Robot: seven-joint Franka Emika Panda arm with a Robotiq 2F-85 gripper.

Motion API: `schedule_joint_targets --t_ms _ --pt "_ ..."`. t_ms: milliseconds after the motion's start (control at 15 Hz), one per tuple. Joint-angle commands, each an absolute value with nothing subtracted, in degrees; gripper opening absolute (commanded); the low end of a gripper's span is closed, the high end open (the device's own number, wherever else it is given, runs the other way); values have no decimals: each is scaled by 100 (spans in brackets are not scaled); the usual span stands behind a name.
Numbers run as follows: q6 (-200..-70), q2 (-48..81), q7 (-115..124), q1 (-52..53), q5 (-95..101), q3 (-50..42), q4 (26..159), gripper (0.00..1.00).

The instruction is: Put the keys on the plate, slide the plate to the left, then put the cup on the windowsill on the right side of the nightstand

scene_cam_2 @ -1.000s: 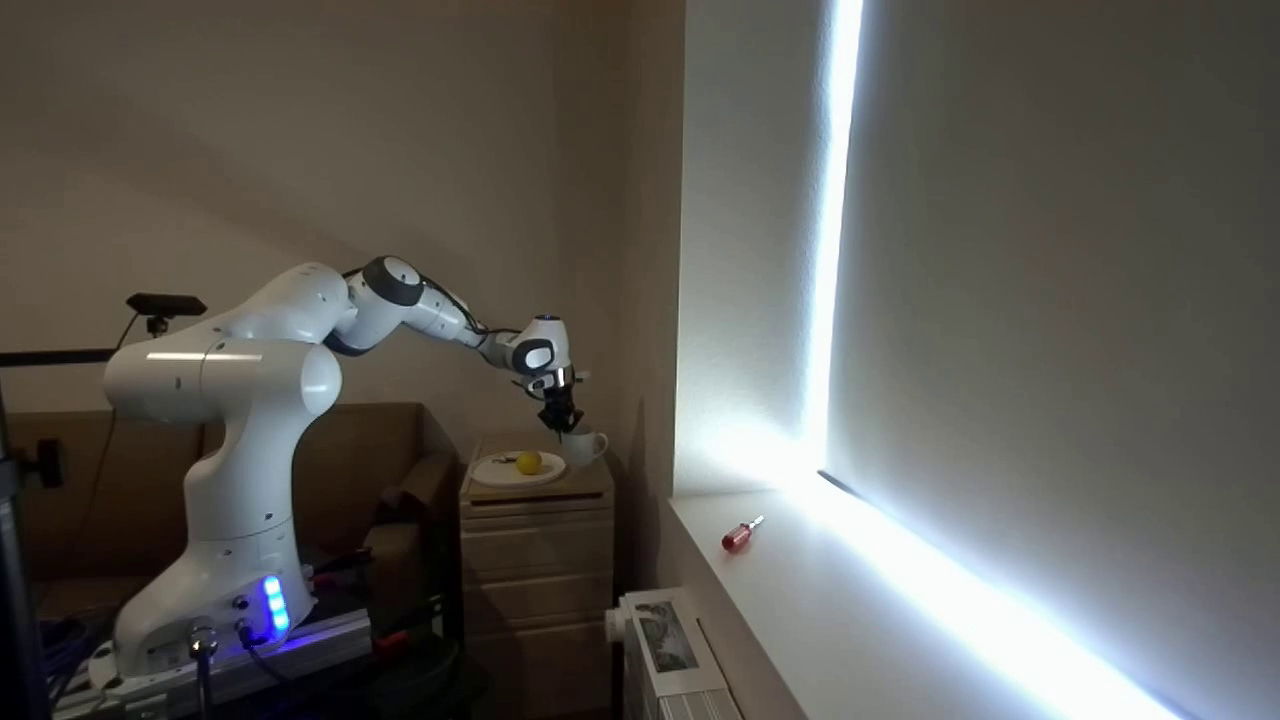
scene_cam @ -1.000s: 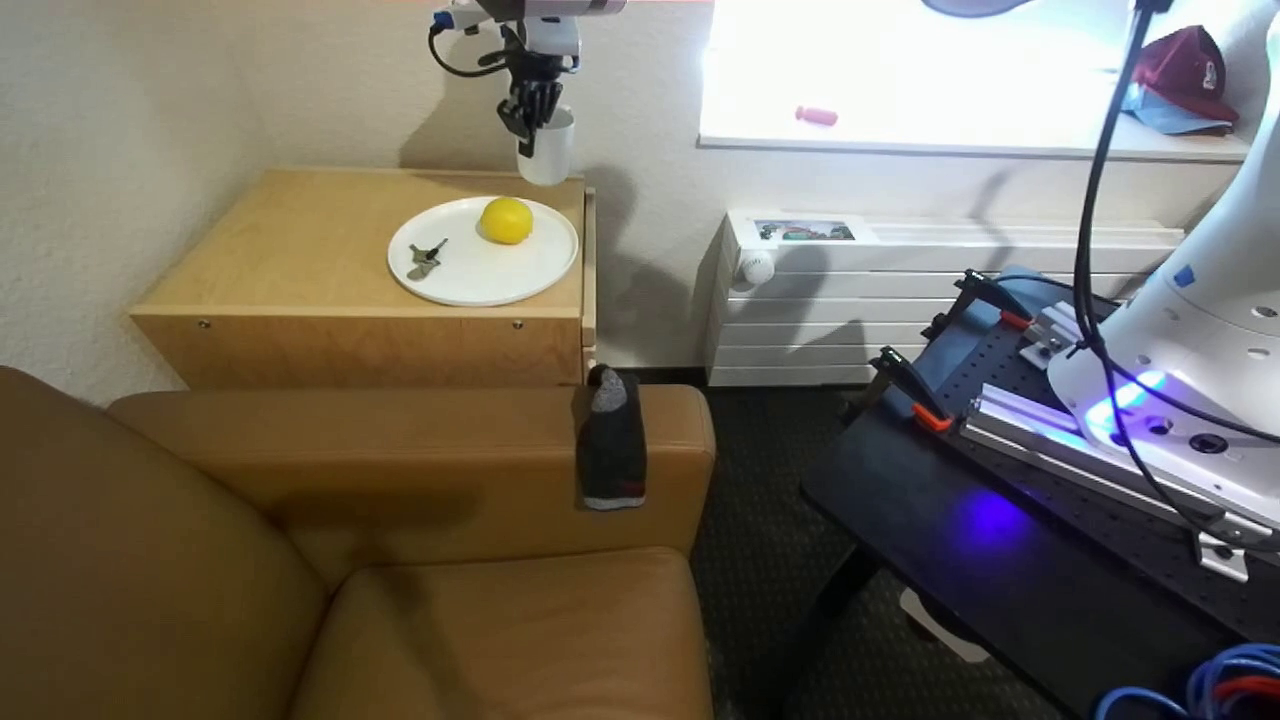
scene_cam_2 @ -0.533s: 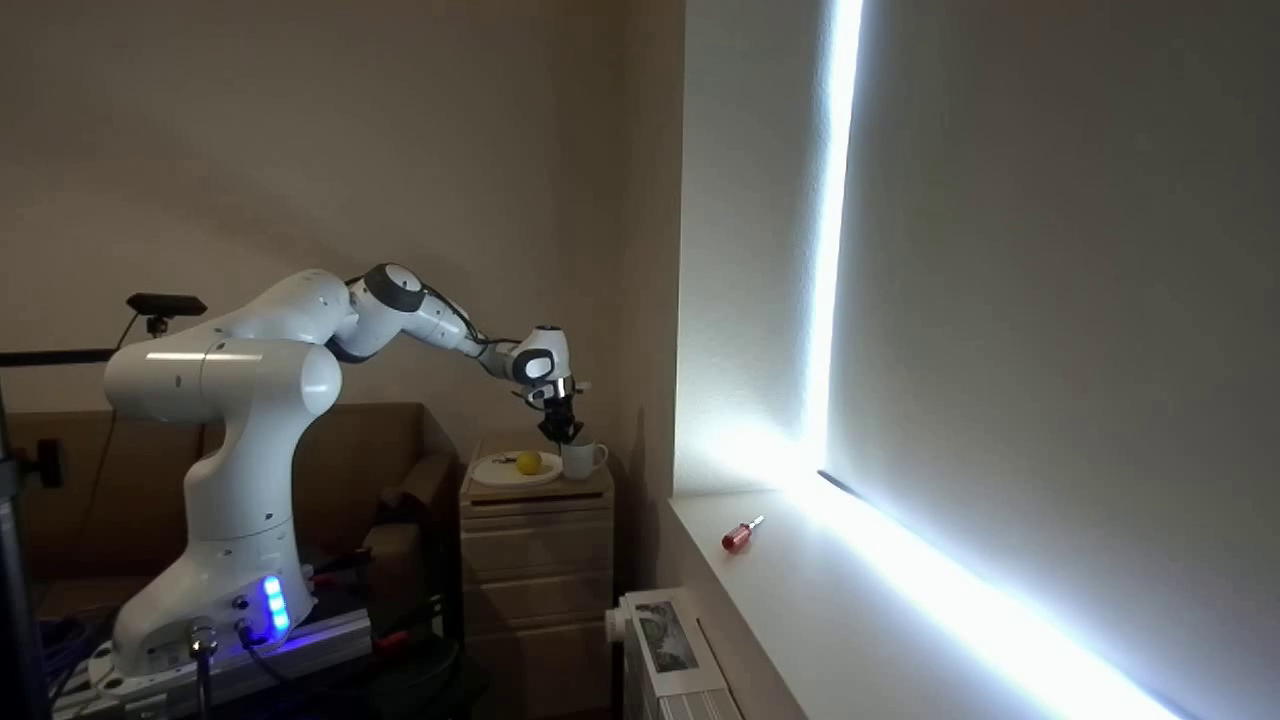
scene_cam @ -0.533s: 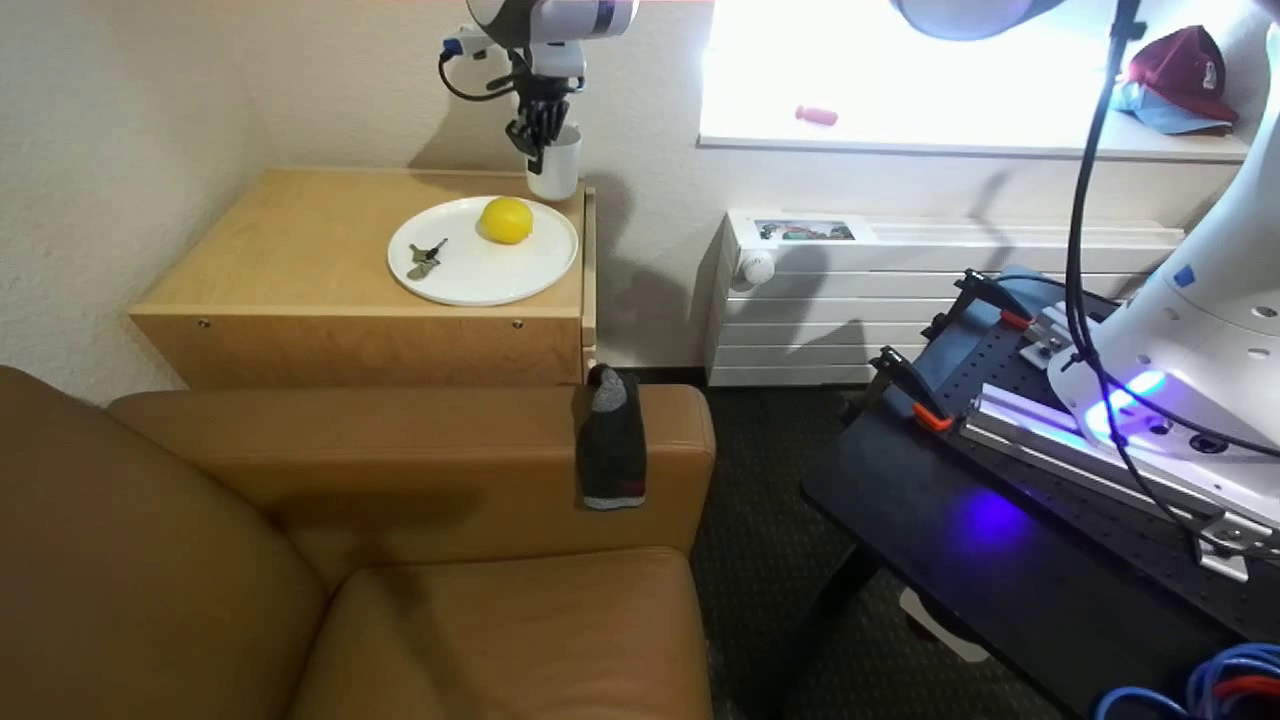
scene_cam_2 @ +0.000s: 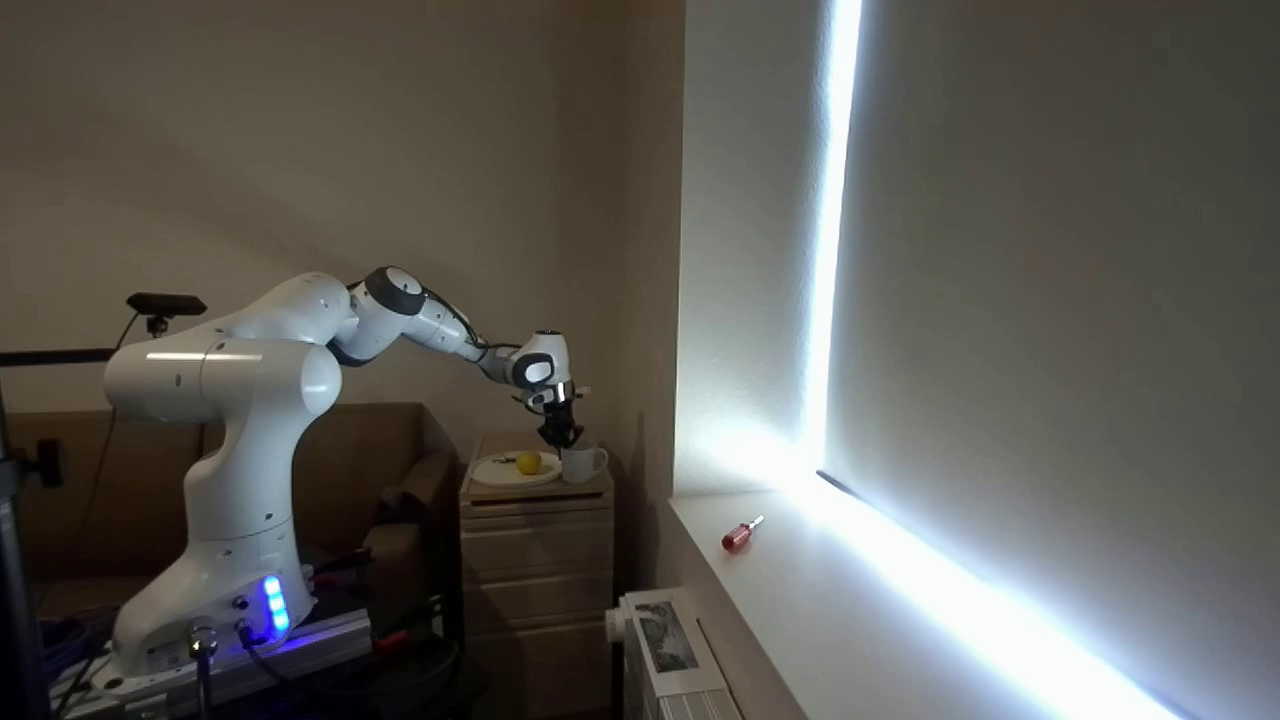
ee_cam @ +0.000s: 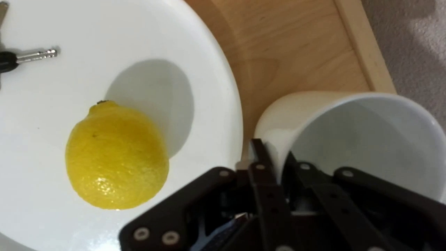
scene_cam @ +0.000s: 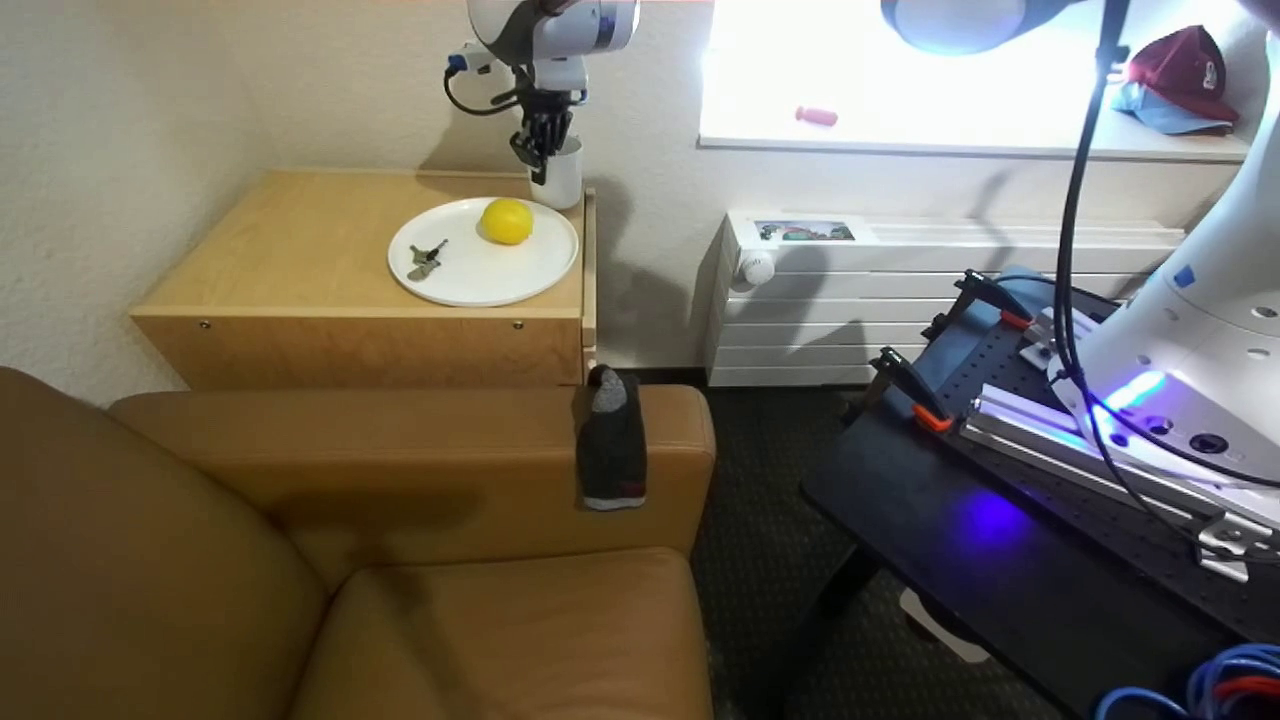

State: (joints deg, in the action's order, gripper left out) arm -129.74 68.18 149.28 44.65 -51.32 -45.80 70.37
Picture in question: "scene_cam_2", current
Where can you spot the white round plate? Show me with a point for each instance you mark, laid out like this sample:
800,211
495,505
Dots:
507,468

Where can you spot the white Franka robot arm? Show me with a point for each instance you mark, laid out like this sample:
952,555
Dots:
242,400

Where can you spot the yellow lemon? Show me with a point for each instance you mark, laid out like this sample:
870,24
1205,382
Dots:
529,460

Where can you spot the white roller blind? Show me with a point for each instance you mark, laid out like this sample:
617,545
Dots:
1064,293

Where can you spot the white window sill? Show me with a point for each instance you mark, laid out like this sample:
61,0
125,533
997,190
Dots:
864,640

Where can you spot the black boom bar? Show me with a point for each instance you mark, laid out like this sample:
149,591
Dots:
53,357

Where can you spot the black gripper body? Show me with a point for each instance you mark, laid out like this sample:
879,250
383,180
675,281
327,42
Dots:
558,409

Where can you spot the white wall radiator unit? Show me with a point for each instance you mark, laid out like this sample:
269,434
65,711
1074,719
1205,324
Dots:
665,662

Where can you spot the light wooden nightstand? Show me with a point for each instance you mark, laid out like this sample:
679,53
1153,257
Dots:
538,573

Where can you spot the aluminium profile rail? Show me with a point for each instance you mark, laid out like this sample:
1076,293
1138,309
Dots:
322,640

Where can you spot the small black camera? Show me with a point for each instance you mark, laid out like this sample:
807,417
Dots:
164,304

